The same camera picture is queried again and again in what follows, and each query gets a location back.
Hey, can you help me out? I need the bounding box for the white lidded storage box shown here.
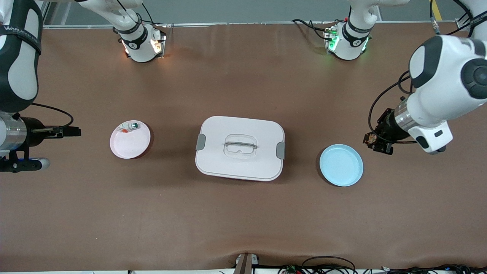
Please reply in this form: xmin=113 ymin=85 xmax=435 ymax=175
xmin=195 ymin=116 xmax=286 ymax=182

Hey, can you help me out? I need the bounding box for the light blue round plate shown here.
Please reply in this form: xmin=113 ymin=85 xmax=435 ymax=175
xmin=319 ymin=144 xmax=364 ymax=187

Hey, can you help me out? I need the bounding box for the pink round plate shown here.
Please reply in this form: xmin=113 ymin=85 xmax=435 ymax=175
xmin=110 ymin=120 xmax=151 ymax=159

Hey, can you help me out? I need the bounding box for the black left arm wrist cable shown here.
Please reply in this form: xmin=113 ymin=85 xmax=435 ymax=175
xmin=368 ymin=70 xmax=419 ymax=145

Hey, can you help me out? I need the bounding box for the black arm wrist cable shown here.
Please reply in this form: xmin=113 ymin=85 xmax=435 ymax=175
xmin=368 ymin=70 xmax=419 ymax=145
xmin=30 ymin=102 xmax=74 ymax=129

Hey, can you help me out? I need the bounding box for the black right arm wrist cable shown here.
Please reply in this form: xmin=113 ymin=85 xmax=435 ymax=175
xmin=30 ymin=102 xmax=74 ymax=129

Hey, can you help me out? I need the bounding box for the white switch with green button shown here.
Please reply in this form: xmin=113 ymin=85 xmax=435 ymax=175
xmin=117 ymin=122 xmax=140 ymax=134

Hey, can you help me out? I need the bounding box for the black looped cable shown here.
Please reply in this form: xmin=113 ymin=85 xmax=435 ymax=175
xmin=301 ymin=255 xmax=356 ymax=274

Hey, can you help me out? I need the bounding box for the black left arm base cable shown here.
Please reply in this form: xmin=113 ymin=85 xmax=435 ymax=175
xmin=291 ymin=18 xmax=336 ymax=41

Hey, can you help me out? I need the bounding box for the black arm base cable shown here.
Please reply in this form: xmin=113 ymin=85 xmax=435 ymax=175
xmin=114 ymin=0 xmax=168 ymax=29
xmin=291 ymin=18 xmax=336 ymax=41

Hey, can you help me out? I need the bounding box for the black cable bundle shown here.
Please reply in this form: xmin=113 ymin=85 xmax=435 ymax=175
xmin=380 ymin=263 xmax=487 ymax=274

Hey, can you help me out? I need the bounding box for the black right arm base cable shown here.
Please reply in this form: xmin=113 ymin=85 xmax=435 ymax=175
xmin=114 ymin=0 xmax=168 ymax=29

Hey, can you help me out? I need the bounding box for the silver table edge rail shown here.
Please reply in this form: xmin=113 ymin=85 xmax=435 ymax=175
xmin=42 ymin=21 xmax=457 ymax=29

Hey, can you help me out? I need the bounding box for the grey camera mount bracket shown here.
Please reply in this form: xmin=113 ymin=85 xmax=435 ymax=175
xmin=234 ymin=252 xmax=260 ymax=274

